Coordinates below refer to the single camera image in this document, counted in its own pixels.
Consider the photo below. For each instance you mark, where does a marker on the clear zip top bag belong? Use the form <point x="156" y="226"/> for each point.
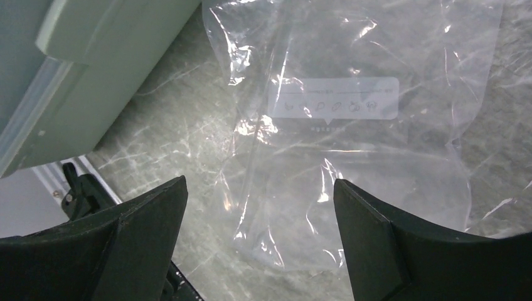
<point x="374" y="92"/>

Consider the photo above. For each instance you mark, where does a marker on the clear plastic storage box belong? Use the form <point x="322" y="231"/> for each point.
<point x="68" y="69"/>

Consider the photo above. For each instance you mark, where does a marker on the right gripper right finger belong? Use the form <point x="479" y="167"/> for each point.
<point x="394" y="255"/>

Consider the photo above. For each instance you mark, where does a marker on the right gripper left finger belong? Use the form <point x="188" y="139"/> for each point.
<point x="59" y="263"/>

